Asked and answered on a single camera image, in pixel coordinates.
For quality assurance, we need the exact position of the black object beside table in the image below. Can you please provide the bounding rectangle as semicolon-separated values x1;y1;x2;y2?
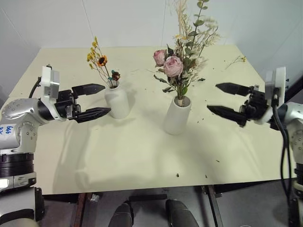
285;77;303;105

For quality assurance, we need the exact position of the black metal table leg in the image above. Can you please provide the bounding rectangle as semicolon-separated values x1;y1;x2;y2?
202;185;223;227

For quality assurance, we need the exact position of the small yellow sunflower bouquet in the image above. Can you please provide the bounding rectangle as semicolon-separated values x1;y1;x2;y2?
86;35;122;89

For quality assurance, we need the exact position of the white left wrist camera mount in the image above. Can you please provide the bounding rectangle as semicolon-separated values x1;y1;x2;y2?
38;66;61;105

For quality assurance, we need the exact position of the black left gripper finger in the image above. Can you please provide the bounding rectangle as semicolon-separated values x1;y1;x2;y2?
71;83;106;96
76;107;112;124

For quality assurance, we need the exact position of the loose dried flower twig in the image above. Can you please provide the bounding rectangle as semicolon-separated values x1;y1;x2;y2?
224;55;247;70

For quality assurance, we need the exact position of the tall white conical vase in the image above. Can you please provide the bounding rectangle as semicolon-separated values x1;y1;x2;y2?
163;96;192;136

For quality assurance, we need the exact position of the round white bottle vase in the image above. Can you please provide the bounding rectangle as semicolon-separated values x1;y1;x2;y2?
104;82;130;120

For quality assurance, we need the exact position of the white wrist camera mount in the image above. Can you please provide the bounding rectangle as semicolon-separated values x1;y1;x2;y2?
256;66;287;125
38;66;61;105

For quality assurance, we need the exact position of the large pink rose bouquet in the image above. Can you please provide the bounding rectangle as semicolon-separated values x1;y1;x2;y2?
152;0;222;101

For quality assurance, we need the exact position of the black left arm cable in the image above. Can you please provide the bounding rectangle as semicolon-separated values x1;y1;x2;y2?
28;76;43;99

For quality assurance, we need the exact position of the brown table leg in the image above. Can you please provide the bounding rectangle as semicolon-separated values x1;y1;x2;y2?
72;192;87;227

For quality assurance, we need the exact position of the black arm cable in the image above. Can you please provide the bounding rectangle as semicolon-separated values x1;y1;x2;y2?
28;76;43;99
271;87;294;224

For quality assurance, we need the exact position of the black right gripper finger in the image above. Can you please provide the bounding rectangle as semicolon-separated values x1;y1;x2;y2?
206;105;249;128
215;82;251;96

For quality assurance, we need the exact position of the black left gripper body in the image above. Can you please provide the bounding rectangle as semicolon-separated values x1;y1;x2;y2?
54;89;82;121

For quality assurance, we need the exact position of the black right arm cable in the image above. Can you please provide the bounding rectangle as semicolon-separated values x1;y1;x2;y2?
271;87;294;224

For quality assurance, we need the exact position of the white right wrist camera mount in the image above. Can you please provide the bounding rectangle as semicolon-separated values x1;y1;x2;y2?
256;66;287;125

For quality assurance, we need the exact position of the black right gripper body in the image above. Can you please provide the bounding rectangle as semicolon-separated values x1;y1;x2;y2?
239;85;270;122

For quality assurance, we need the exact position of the black crossbar under table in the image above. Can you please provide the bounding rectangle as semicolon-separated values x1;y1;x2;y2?
128;194;168;202

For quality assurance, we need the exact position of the dark rounded shape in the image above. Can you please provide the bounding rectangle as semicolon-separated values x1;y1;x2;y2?
165;199;198;227
108;200;134;227

